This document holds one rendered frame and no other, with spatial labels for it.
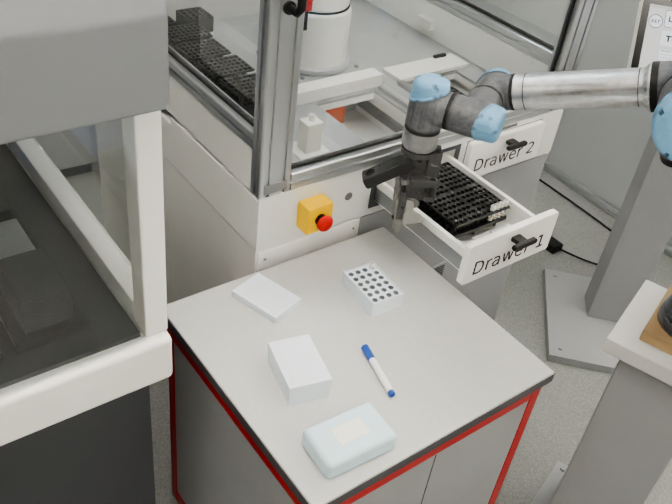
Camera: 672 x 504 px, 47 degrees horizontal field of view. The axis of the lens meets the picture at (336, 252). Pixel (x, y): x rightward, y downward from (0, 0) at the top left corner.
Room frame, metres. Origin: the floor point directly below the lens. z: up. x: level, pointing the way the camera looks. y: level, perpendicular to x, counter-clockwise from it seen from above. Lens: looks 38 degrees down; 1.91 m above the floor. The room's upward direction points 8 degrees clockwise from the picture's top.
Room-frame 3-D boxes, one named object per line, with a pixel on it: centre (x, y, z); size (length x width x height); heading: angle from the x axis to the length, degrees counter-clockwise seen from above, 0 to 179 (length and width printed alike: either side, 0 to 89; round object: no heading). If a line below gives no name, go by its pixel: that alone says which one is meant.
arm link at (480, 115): (1.42, -0.24, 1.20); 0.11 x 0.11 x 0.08; 71
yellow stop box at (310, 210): (1.46, 0.06, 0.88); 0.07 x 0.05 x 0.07; 131
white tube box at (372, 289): (1.34, -0.09, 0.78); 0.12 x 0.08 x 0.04; 37
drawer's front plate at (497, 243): (1.45, -0.39, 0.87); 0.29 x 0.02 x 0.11; 131
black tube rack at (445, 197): (1.60, -0.26, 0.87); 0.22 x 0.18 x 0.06; 41
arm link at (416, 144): (1.44, -0.14, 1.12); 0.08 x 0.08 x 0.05
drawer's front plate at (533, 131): (1.90, -0.42, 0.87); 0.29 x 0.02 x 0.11; 131
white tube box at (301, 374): (1.06, 0.04, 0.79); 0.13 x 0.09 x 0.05; 28
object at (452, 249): (1.60, -0.25, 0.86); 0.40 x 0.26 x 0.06; 41
